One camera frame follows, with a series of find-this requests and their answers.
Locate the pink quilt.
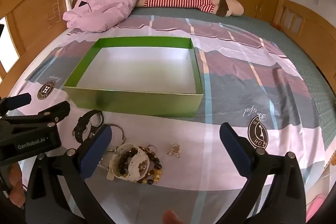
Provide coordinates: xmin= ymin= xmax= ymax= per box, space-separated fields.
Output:
xmin=63 ymin=0 xmax=143 ymax=32

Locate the printed pink bed sheet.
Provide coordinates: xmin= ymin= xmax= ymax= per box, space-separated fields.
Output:
xmin=7 ymin=14 xmax=330 ymax=224

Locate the person's left hand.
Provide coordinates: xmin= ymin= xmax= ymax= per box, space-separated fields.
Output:
xmin=9 ymin=163 xmax=26 ymax=210

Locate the large silver bangle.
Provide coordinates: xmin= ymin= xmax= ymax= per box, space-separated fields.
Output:
xmin=105 ymin=123 xmax=125 ymax=152

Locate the green cardboard box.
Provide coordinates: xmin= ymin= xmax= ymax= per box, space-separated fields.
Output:
xmin=62 ymin=36 xmax=204 ymax=118

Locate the pink object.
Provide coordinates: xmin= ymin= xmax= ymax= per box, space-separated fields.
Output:
xmin=305 ymin=194 xmax=327 ymax=224

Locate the black wrist watch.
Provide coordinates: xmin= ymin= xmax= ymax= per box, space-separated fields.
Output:
xmin=72 ymin=110 xmax=104 ymax=143

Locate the wooden footboard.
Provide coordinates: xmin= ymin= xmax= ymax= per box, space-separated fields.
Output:
xmin=272 ymin=0 xmax=336 ymax=79

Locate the dark bead bracelet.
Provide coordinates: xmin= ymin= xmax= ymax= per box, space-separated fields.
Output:
xmin=119 ymin=147 xmax=140 ymax=178

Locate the person's right hand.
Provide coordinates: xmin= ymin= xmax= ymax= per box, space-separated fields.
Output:
xmin=162 ymin=210 xmax=187 ymax=224

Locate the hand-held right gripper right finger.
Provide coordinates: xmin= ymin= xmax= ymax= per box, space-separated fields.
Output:
xmin=219 ymin=122 xmax=307 ymax=224

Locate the wooden headboard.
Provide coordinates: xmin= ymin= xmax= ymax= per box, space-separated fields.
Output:
xmin=0 ymin=0 xmax=82 ymax=84

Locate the white wrist watch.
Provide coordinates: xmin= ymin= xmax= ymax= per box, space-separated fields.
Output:
xmin=106 ymin=143 xmax=151 ymax=183

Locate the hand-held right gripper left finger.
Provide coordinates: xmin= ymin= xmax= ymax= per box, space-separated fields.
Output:
xmin=25 ymin=124 xmax=116 ymax=224

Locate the amber gold bead bracelet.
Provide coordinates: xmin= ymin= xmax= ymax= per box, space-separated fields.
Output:
xmin=136 ymin=146 xmax=163 ymax=185

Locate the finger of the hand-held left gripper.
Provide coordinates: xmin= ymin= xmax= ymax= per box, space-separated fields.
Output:
xmin=0 ymin=101 xmax=71 ymax=127
xmin=0 ymin=93 xmax=32 ymax=116

